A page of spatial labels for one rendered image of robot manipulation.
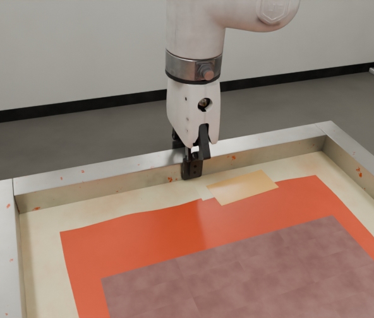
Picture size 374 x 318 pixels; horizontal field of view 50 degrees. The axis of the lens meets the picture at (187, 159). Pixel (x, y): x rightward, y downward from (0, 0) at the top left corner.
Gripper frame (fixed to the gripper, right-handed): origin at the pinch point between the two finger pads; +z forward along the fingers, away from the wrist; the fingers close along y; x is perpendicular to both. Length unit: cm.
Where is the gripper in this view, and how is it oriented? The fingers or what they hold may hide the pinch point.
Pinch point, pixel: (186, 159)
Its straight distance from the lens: 63.2
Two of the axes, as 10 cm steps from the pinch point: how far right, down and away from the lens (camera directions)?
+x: -9.3, 1.8, -3.2
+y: -3.6, -5.9, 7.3
